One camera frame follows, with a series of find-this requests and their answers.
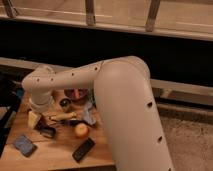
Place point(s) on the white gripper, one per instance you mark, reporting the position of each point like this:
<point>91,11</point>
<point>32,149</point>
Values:
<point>40,102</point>

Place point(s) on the blue sponge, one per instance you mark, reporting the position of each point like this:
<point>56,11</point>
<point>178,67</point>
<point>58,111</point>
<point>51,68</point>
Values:
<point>24,145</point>

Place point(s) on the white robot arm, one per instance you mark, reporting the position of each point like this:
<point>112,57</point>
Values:
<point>125,102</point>

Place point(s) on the brown pine cone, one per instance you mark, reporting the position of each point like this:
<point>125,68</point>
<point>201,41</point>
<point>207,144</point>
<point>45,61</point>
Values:
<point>41,124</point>

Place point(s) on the small dark metal cup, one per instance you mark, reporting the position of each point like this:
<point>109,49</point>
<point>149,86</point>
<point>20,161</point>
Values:
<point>66,105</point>

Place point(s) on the dark red bowl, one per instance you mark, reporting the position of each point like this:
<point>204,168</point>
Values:
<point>70,94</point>

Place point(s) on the red utensil in bowl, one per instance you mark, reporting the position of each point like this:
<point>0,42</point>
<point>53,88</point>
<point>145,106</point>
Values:
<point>76,93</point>

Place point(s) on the yellow round fruit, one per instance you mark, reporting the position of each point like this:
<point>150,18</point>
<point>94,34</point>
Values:
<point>81,130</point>

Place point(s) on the crumpled grey cloth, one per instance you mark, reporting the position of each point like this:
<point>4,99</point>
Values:
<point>86,115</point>

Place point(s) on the black rectangular block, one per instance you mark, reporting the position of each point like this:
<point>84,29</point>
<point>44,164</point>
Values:
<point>83,150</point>

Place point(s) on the wooden railing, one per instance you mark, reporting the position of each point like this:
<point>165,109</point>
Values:
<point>191,19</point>

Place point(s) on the wooden handled tool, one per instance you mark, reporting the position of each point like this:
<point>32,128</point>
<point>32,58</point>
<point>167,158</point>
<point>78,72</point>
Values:
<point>63,116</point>

